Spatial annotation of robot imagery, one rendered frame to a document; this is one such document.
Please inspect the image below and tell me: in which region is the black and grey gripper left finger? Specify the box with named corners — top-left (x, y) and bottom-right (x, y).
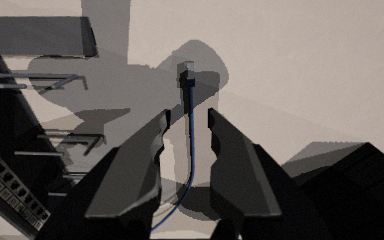
top-left (34, 109), bottom-right (171, 240)

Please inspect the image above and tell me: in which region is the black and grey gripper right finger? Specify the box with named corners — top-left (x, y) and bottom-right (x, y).
top-left (208, 108), bottom-right (334, 240)

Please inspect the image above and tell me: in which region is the dark blue network cable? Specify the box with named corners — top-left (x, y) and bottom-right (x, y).
top-left (151, 87), bottom-right (195, 232)

